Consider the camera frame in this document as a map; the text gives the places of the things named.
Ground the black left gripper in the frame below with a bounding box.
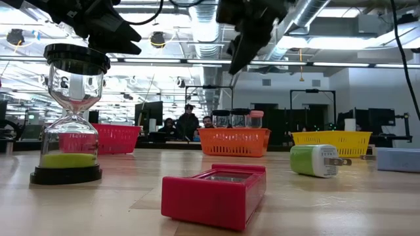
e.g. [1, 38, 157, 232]
[49, 0, 142, 55]

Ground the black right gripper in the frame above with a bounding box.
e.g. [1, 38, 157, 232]
[216, 0, 289, 76]

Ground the black-capped hourglass green sand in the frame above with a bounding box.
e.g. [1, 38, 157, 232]
[29, 43, 112, 186]
[230, 108, 252, 129]

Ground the green white wall charger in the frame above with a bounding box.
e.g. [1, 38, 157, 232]
[289, 144, 353, 179]

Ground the red digital thermometer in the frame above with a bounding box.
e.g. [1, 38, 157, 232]
[160, 163, 268, 232]

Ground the light blue wall charger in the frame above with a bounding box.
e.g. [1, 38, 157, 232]
[359, 146, 420, 174]

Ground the linear ceiling light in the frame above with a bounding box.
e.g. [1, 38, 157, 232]
[0, 54, 420, 69]

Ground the yellow hanging power drop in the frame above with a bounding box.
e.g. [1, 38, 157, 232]
[297, 48, 305, 83]

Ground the black computer monitor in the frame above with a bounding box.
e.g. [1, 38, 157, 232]
[336, 107, 397, 136]
[134, 100, 164, 132]

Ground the person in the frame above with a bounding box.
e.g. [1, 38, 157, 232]
[176, 104, 201, 141]
[200, 115, 215, 129]
[158, 117, 180, 141]

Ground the black speaker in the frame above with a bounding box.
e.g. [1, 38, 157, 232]
[87, 109, 100, 125]

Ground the orange plastic basket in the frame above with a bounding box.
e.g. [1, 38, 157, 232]
[198, 127, 272, 158]

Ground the red plastic basket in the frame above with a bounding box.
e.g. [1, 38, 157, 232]
[58, 123, 142, 156]

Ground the yellow plastic basket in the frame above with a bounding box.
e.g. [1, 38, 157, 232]
[291, 130, 373, 159]

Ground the white paper roll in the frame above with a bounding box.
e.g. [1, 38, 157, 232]
[343, 117, 357, 132]

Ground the black hanging camera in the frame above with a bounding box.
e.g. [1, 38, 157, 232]
[6, 28, 26, 46]
[150, 31, 166, 46]

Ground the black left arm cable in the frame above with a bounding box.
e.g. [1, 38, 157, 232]
[124, 0, 165, 26]

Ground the silver ventilation duct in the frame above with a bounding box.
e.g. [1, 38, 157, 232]
[186, 0, 227, 109]
[262, 0, 332, 63]

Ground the black background gantry frame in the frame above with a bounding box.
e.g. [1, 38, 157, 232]
[289, 88, 337, 132]
[184, 84, 235, 112]

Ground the black aluminium table frame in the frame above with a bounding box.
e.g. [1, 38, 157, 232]
[0, 139, 414, 153]

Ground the black hanging cable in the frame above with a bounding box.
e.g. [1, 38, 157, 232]
[389, 0, 420, 123]

